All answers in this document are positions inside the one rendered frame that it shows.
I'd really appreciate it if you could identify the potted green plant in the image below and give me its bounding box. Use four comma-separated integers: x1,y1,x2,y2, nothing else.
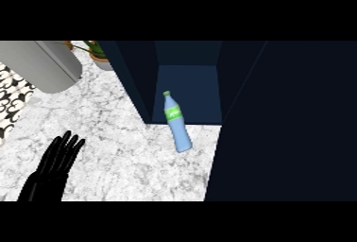
63,40,114,72

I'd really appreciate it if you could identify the blue water bottle green label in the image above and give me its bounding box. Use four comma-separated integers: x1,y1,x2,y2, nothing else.
162,90,193,154

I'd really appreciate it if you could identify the grey rounded appliance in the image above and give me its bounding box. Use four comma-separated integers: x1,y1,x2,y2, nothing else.
0,40,83,95

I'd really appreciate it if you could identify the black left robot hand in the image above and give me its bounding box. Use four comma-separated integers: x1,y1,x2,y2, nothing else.
16,130,86,202

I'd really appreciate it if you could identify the dark blue cabinet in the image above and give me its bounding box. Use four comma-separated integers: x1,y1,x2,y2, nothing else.
95,40,268,125

